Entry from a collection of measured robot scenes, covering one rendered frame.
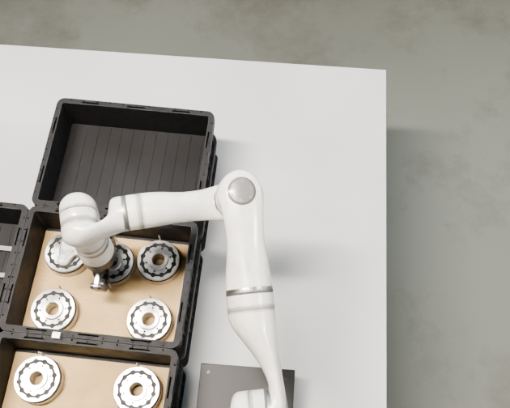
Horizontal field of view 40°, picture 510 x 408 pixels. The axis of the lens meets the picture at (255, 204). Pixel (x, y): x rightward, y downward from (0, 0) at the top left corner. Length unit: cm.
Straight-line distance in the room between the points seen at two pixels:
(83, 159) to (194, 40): 132
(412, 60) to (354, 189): 124
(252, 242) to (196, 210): 14
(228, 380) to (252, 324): 37
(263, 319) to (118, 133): 76
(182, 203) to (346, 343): 62
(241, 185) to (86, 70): 94
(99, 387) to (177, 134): 67
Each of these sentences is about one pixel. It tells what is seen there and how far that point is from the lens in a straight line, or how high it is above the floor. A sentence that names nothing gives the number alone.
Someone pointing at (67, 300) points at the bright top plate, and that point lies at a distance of 168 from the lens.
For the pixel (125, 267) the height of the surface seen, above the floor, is 86.
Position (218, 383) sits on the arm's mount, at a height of 78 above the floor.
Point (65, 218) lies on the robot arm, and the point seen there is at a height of 121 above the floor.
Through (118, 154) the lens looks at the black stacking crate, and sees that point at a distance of 184.
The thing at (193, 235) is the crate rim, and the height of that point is 93.
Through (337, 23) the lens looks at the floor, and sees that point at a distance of 313.
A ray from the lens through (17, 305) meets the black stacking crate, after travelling 168.
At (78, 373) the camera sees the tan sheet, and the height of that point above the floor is 83.
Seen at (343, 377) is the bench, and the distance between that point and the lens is 176.
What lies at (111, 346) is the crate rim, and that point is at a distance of 156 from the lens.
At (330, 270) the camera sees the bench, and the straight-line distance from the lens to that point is 183.
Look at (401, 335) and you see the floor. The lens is 255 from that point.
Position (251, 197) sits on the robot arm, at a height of 121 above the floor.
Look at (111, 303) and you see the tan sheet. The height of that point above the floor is 83.
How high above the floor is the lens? 242
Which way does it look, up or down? 66 degrees down
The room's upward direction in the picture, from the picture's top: 1 degrees clockwise
